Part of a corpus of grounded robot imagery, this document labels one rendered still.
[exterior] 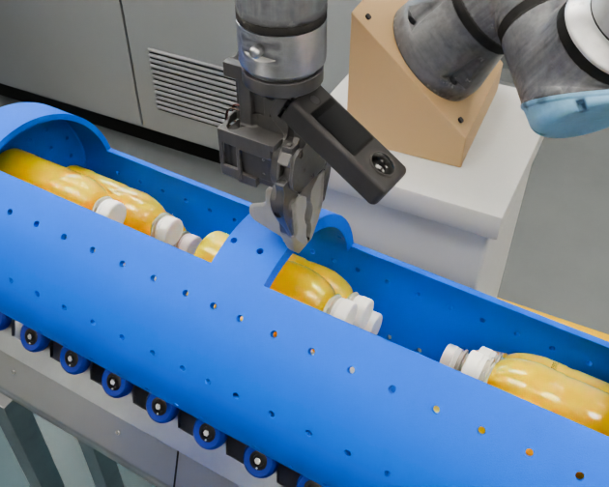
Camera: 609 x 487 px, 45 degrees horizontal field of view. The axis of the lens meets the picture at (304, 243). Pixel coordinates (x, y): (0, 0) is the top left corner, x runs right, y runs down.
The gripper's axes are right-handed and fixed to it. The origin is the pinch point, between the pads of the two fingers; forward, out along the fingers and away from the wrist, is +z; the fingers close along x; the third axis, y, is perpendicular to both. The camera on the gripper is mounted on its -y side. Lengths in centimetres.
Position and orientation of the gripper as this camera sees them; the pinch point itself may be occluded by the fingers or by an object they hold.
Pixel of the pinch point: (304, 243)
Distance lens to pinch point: 75.5
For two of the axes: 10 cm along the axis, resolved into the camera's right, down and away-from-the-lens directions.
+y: -8.6, -3.4, 3.8
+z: 0.0, 7.4, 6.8
